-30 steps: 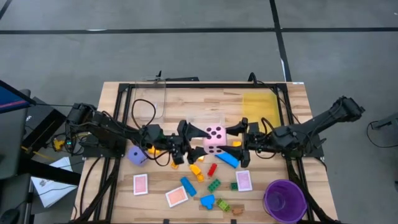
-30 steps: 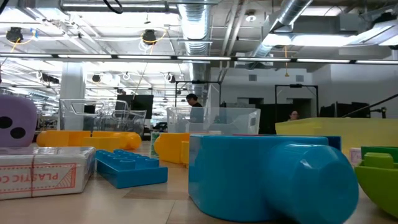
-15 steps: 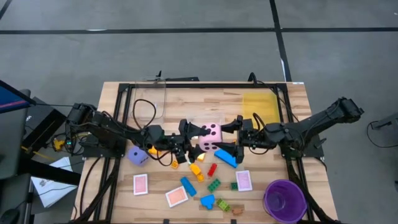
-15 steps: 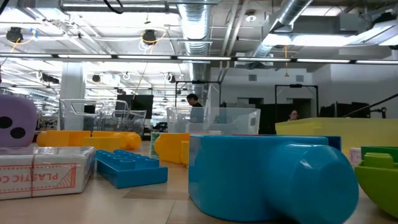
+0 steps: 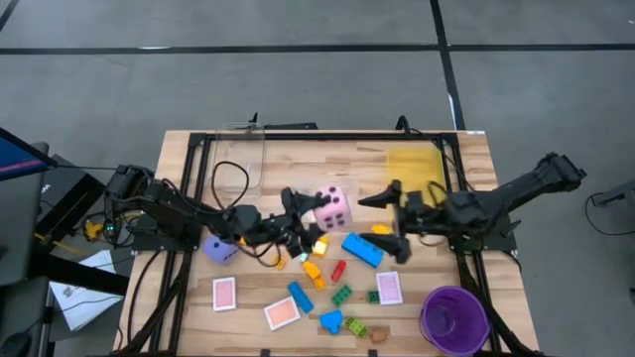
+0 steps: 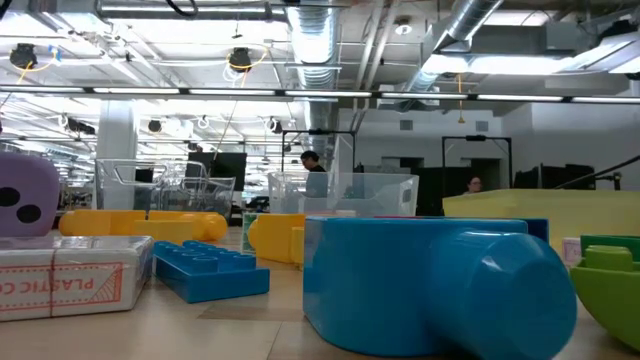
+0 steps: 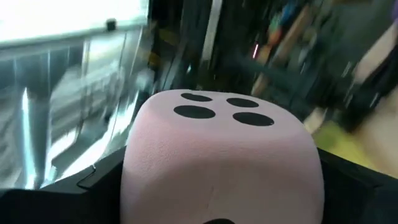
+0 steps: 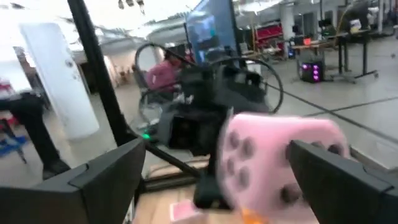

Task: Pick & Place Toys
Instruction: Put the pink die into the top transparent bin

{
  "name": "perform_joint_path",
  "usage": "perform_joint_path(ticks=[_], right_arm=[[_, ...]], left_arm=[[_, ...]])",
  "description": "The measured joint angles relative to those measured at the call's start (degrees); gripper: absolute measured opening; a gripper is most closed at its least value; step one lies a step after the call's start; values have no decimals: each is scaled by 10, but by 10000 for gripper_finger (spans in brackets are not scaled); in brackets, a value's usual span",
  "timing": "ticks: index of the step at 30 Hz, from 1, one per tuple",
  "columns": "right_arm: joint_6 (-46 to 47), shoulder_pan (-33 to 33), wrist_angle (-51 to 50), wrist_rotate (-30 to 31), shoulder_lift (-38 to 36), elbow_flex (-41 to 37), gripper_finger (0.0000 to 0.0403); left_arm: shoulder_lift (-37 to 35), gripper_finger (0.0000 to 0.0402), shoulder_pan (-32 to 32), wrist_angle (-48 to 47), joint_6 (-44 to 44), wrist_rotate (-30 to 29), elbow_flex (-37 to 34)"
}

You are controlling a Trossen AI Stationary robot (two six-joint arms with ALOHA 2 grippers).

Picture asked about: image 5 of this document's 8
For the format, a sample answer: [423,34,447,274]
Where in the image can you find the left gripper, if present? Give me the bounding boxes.
[256,186,332,260]

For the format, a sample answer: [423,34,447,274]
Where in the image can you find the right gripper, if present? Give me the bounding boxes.
[357,178,453,265]

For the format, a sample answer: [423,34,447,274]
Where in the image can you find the pink plush die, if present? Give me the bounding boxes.
[312,185,354,233]

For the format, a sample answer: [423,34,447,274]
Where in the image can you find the large blue toy brick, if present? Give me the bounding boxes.
[340,231,386,269]

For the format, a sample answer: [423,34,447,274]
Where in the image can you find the purple plush die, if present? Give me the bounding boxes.
[201,234,240,265]

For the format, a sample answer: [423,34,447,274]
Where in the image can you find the playing card deck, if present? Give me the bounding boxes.
[375,270,404,306]
[262,296,303,332]
[211,276,238,312]

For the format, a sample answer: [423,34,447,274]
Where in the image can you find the yellow plastic bin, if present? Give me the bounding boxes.
[385,146,447,207]

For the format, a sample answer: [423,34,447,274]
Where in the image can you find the red toy brick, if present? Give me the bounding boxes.
[329,259,348,284]

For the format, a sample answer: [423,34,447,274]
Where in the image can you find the flat blue toy brick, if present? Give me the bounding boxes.
[287,281,316,315]

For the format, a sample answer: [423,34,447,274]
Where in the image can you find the long dark green brick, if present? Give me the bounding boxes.
[330,284,354,308]

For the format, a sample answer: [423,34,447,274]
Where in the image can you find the large clear plastic bin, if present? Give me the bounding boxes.
[211,122,268,198]

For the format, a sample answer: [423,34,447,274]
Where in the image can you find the black mounting bar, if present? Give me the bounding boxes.
[246,111,319,132]

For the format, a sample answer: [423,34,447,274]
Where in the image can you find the blue single-stud toy block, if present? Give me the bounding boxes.
[318,309,344,336]

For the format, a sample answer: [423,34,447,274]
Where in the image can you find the lime green toy brick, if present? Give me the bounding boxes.
[344,315,370,340]

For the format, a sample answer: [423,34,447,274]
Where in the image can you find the purple plastic bucket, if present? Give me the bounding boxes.
[419,285,492,357]

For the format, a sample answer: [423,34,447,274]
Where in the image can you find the white paper sheets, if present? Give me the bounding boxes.
[48,249,125,332]

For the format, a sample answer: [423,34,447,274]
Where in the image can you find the black equipment box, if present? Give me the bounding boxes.
[34,154,106,249]

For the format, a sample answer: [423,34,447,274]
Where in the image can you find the laptop with blue screen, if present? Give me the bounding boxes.
[0,126,57,289]

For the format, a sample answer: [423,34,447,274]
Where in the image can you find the black computer mouse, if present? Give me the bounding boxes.
[0,330,32,357]

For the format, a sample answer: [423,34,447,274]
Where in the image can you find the black cable loop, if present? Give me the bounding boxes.
[210,160,252,212]

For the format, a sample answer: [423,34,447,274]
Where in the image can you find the black aluminium rig frame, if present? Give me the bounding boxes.
[116,129,545,357]

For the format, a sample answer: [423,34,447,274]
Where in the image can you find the grey stand with cable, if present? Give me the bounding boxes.
[583,177,635,238]

